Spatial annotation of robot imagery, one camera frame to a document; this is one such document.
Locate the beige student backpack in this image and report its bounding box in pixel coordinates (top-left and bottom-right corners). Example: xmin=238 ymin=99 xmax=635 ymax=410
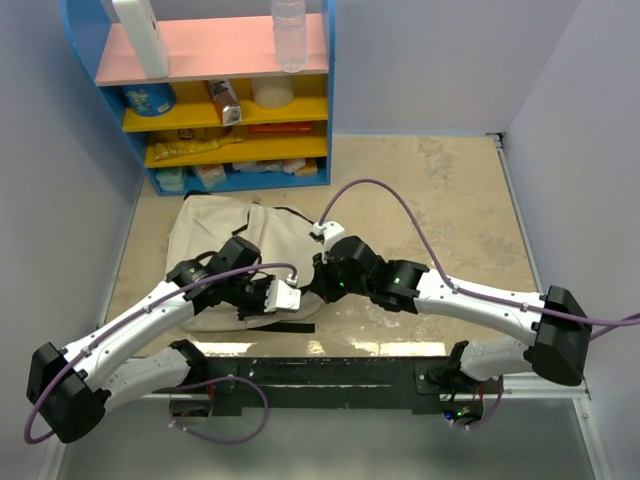
xmin=166 ymin=191 xmax=324 ymax=334

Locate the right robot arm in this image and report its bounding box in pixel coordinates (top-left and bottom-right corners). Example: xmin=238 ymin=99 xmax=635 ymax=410
xmin=309 ymin=236 xmax=592 ymax=393

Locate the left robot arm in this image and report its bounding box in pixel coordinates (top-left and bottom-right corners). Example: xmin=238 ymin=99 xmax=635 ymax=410
xmin=24 ymin=237 xmax=276 ymax=444

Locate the blue tissue pack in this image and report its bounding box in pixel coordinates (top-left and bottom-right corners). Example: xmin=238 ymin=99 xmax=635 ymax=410
xmin=154 ymin=167 xmax=190 ymax=194

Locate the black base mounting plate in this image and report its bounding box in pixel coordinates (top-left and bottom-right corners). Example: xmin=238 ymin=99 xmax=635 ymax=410
xmin=185 ymin=357 xmax=501 ymax=419

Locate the orange flat box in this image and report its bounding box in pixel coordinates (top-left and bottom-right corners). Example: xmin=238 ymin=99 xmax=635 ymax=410
xmin=247 ymin=121 xmax=313 ymax=135

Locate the yellow snack packet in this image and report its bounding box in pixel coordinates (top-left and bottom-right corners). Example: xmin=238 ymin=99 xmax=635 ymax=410
xmin=151 ymin=137 xmax=243 ymax=161

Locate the brown silver snack packet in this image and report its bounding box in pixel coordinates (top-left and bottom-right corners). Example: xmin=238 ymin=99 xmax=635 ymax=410
xmin=207 ymin=80 xmax=243 ymax=126

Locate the white round container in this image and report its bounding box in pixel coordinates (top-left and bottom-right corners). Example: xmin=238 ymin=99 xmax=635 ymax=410
xmin=250 ymin=75 xmax=295 ymax=109

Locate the colourful wooden shelf unit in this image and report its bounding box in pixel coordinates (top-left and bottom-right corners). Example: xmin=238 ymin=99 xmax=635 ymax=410
xmin=60 ymin=1 xmax=336 ymax=196

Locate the blue snack cup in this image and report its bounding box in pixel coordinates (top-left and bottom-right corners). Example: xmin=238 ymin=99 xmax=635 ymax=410
xmin=121 ymin=83 xmax=176 ymax=117

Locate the clear plastic water bottle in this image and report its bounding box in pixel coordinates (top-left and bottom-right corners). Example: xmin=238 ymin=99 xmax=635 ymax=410
xmin=271 ymin=0 xmax=307 ymax=73

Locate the white rectangular bottle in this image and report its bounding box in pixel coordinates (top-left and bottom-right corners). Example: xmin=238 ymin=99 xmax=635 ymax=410
xmin=112 ymin=0 xmax=170 ymax=79

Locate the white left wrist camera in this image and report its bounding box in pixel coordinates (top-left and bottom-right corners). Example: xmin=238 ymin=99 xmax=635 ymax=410
xmin=264 ymin=279 xmax=302 ymax=313

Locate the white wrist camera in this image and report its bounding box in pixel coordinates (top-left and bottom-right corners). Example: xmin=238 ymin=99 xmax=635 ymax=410
xmin=309 ymin=221 xmax=346 ymax=250
xmin=264 ymin=279 xmax=302 ymax=313

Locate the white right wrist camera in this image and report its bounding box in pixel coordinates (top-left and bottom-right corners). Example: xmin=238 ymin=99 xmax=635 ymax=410
xmin=309 ymin=221 xmax=346 ymax=250

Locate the aluminium rail frame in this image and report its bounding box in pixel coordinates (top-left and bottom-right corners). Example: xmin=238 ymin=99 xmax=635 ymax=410
xmin=60 ymin=136 xmax=594 ymax=479

